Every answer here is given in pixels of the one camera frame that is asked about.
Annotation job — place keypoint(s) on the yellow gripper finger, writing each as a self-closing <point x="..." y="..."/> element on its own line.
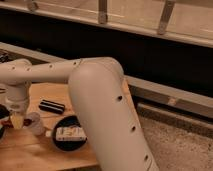
<point x="17" y="121"/>

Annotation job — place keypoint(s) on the white patterned box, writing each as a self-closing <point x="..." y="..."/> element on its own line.
<point x="70" y="134"/>

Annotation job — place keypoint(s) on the black rectangular box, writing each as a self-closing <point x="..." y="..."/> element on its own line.
<point x="52" y="107"/>

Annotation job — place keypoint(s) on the black round plate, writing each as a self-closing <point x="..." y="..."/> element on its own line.
<point x="69" y="121"/>

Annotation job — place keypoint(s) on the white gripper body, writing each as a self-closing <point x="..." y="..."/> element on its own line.
<point x="17" y="100"/>

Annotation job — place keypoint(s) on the white ceramic cup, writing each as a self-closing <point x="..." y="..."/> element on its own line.
<point x="37" y="127"/>

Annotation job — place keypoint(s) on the dark object at left edge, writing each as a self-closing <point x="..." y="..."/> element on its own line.
<point x="4" y="119"/>

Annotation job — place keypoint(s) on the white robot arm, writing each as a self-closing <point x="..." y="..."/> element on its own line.
<point x="95" y="89"/>

